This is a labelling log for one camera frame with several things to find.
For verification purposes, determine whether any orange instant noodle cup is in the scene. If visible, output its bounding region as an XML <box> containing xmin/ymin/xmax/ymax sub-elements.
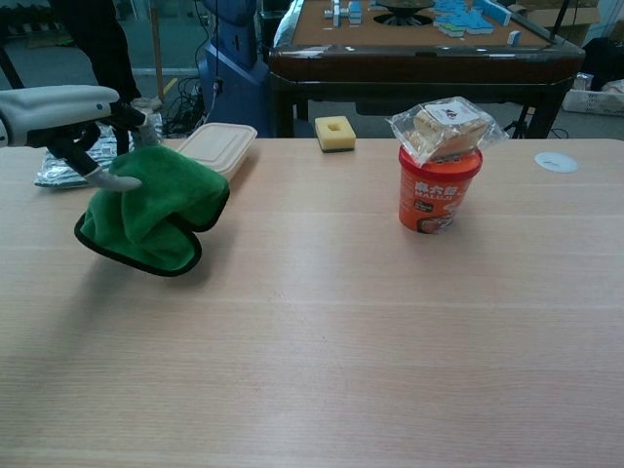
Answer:
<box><xmin>397</xmin><ymin>144</ymin><xmax>485</xmax><ymax>236</ymax></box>

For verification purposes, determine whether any dark wooden mahjong table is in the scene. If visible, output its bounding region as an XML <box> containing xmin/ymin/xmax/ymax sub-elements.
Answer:
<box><xmin>266</xmin><ymin>0</ymin><xmax>587</xmax><ymax>139</ymax></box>

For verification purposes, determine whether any white plastic crate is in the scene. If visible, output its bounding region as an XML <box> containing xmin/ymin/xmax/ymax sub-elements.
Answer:
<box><xmin>562</xmin><ymin>72</ymin><xmax>624</xmax><ymax>117</ymax></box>

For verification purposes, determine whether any black bowl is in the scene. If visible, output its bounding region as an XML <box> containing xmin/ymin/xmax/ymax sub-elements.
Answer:
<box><xmin>373</xmin><ymin>0</ymin><xmax>436</xmax><ymax>25</ymax></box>

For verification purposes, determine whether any black bag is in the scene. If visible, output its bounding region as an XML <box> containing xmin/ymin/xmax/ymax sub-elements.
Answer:
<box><xmin>581</xmin><ymin>37</ymin><xmax>624</xmax><ymax>93</ymax></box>

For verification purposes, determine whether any white sneaker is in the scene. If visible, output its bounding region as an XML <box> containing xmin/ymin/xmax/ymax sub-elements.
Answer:
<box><xmin>130</xmin><ymin>96</ymin><xmax>165</xmax><ymax>114</ymax></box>

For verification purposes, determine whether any black tripod stand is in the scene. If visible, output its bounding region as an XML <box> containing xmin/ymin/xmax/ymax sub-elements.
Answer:
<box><xmin>503</xmin><ymin>103</ymin><xmax>533</xmax><ymax>140</ymax></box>

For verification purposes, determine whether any beige lidded food container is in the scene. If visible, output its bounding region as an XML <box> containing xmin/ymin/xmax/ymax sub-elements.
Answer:
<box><xmin>175</xmin><ymin>122</ymin><xmax>259</xmax><ymax>185</ymax></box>

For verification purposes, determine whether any packaged biscuit snack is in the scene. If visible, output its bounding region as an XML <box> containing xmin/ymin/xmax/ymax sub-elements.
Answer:
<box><xmin>385</xmin><ymin>96</ymin><xmax>511</xmax><ymax>170</ymax></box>

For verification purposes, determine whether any striped bagged garment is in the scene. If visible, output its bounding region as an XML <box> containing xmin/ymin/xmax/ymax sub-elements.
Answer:
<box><xmin>33</xmin><ymin>121</ymin><xmax>163</xmax><ymax>190</ymax></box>

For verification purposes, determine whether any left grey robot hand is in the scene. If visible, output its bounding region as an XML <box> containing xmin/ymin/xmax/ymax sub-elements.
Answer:
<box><xmin>0</xmin><ymin>85</ymin><xmax>148</xmax><ymax>193</ymax></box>

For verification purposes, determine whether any yellow sponge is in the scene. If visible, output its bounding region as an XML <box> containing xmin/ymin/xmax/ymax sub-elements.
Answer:
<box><xmin>313</xmin><ymin>114</ymin><xmax>357</xmax><ymax>155</ymax></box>

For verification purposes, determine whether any black trouser leg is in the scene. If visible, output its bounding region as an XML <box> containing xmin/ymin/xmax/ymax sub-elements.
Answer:
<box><xmin>48</xmin><ymin>0</ymin><xmax>143</xmax><ymax>104</ymax></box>

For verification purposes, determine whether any wooden pole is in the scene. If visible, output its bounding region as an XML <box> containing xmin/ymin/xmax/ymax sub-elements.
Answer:
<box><xmin>149</xmin><ymin>0</ymin><xmax>166</xmax><ymax>101</ymax></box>

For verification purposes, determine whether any green microfibre cloth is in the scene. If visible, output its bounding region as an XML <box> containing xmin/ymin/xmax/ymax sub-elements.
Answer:
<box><xmin>73</xmin><ymin>144</ymin><xmax>232</xmax><ymax>279</ymax></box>

